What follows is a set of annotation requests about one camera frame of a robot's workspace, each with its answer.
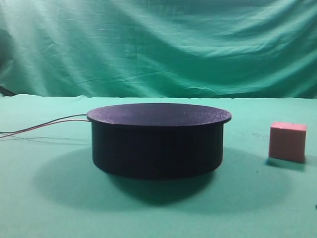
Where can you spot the green table cloth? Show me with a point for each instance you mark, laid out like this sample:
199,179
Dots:
49,187

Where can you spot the black round turntable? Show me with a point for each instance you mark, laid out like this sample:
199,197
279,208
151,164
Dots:
157,140

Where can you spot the green cloth backdrop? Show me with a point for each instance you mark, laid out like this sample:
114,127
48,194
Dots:
159,48

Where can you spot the pink cube block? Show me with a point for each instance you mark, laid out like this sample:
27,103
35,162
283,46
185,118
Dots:
287,141

